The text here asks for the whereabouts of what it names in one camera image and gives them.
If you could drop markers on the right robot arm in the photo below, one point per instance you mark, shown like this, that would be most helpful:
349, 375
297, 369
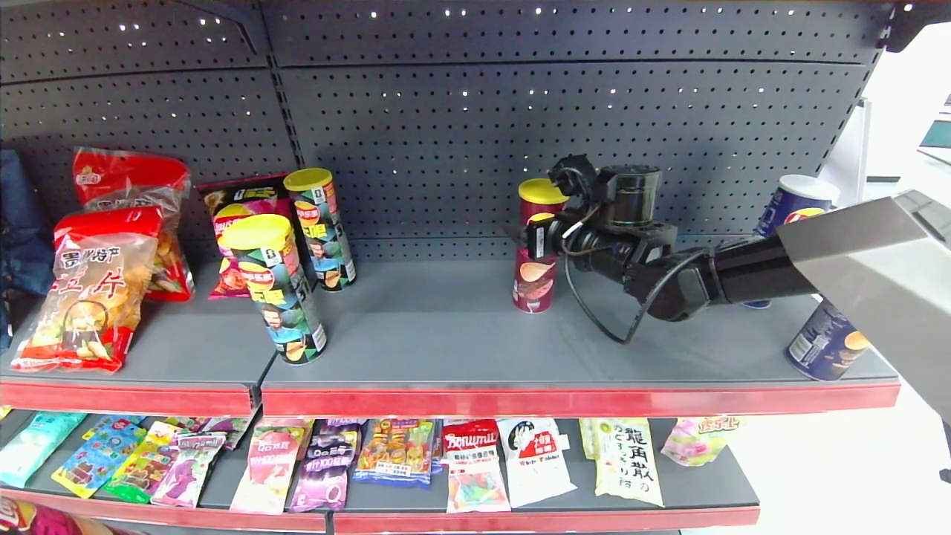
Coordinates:
862, 253

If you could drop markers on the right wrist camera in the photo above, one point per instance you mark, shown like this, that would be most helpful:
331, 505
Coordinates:
573, 178

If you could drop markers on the teal candy pack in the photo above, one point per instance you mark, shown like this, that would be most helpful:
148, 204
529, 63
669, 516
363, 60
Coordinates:
33, 446

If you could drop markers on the blue chip can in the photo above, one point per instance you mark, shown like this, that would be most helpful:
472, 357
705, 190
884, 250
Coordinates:
795, 204
825, 345

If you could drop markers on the purple white candy pack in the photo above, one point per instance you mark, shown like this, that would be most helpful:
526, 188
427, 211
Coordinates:
186, 472

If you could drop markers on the orange blue candy pack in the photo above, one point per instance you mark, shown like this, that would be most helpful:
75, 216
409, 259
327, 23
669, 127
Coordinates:
396, 453

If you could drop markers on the red white candy pack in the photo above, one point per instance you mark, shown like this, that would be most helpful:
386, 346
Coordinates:
475, 468

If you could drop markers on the yellow green candy pack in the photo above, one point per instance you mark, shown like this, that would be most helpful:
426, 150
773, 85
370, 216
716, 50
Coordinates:
141, 464

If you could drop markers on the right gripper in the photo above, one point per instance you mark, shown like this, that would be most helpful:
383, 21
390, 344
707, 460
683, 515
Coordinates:
587, 241

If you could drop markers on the yellow lid printed chip can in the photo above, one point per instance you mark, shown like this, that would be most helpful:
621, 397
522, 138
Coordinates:
323, 230
278, 290

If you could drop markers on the dark red chip can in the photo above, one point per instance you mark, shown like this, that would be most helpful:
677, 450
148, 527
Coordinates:
533, 286

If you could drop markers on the blue bag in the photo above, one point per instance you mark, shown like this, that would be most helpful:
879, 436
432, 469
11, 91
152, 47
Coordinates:
21, 238

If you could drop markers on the pale yellow lozenge pack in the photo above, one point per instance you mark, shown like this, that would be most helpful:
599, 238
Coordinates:
628, 461

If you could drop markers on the pink chip bag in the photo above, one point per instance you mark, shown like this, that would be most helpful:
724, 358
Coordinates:
241, 197

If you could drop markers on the black shop shelf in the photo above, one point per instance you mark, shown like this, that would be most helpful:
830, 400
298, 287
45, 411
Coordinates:
461, 327

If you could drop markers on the pink green candy pack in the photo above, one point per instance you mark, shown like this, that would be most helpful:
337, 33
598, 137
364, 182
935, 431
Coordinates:
698, 442

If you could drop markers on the pale pink candy pack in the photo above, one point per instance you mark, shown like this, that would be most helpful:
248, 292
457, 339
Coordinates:
234, 427

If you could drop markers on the white red snack pack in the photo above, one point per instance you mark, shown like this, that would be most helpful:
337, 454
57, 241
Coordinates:
533, 461

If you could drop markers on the red yellow snack bag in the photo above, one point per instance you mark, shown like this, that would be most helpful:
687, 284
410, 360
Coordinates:
44, 520

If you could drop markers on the blue yellow candy pack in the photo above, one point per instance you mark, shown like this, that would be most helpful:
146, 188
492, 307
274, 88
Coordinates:
96, 457

